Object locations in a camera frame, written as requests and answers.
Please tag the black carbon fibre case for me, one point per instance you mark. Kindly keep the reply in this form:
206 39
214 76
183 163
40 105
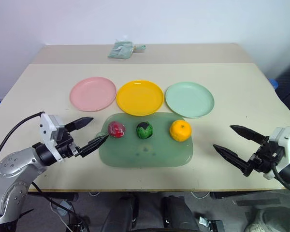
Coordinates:
288 84

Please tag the yellow plate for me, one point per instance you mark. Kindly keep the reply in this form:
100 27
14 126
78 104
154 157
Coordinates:
140 97

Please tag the light green plate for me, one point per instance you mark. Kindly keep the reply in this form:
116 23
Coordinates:
189 99

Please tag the green packaged cloth bag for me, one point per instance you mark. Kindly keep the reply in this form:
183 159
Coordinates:
120 49

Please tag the dark green vegetable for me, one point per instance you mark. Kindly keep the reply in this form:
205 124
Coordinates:
145 130

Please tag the pink plate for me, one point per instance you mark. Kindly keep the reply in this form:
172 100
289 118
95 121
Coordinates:
93 94

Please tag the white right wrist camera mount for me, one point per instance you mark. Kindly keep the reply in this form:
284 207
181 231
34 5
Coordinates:
285 142

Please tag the dark rounded robot leg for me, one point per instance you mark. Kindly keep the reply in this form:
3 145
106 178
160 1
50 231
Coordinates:
122 213
177 212

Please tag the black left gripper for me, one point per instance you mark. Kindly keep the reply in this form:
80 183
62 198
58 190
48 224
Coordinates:
66 145

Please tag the blue object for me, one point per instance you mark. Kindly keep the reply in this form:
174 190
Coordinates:
273 83

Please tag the translucent green cutting board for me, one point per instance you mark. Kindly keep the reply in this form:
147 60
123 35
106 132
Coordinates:
145 149

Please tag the orange fruit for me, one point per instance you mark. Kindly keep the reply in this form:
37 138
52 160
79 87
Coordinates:
180 130

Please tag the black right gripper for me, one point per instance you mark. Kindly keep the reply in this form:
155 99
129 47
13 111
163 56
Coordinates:
264 157

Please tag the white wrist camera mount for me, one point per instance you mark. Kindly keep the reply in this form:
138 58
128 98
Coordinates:
46 130
285 142

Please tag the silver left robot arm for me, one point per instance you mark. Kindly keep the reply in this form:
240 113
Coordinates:
9 169

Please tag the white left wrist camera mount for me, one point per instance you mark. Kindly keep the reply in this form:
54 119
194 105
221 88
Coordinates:
46 130

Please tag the red apple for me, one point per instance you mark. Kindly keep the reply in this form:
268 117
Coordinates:
116 129

